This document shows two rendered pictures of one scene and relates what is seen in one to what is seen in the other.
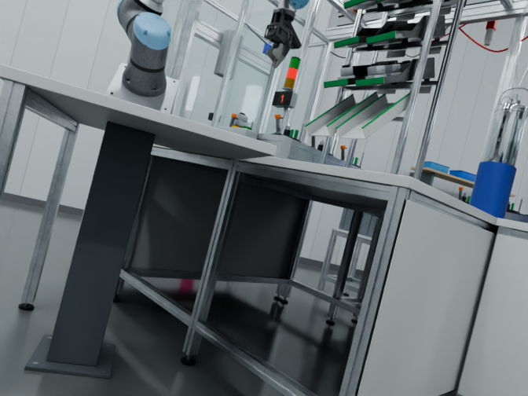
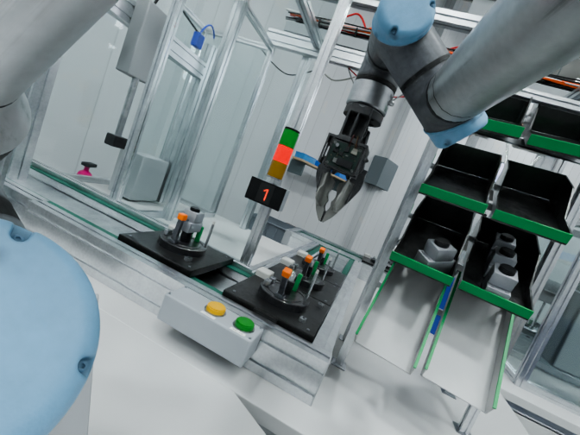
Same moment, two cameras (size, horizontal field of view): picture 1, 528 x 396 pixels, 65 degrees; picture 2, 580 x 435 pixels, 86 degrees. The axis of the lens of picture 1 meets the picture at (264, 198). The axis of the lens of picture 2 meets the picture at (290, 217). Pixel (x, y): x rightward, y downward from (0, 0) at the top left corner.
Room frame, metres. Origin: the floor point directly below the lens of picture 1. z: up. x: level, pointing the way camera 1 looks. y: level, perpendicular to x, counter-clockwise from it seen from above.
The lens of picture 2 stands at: (1.16, 0.44, 1.27)
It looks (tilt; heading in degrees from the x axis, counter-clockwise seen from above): 6 degrees down; 329
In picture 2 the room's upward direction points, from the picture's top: 22 degrees clockwise
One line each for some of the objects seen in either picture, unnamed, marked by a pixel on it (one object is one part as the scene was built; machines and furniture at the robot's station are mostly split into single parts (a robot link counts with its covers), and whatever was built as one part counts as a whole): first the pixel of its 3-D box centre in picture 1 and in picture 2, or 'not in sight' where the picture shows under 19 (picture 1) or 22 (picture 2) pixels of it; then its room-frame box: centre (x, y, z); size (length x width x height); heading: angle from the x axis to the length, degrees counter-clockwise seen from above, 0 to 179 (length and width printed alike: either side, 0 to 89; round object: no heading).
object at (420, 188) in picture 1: (336, 189); (304, 297); (2.12, -0.35, 0.84); 1.50 x 1.41 x 0.03; 44
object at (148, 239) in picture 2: not in sight; (180, 249); (2.06, 0.21, 0.96); 0.24 x 0.24 x 0.02; 44
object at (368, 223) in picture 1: (381, 226); (280, 236); (3.68, -1.08, 0.73); 0.62 x 0.42 x 0.23; 44
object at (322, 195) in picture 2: (272, 55); (321, 195); (1.63, 0.11, 1.27); 0.06 x 0.03 x 0.09; 134
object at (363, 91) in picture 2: (287, 9); (370, 102); (1.62, 0.09, 1.45); 0.08 x 0.08 x 0.05
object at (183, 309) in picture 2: (234, 136); (210, 323); (1.73, 0.18, 0.93); 0.21 x 0.07 x 0.06; 44
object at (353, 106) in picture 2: (280, 28); (350, 143); (1.62, 0.10, 1.37); 0.09 x 0.08 x 0.12; 134
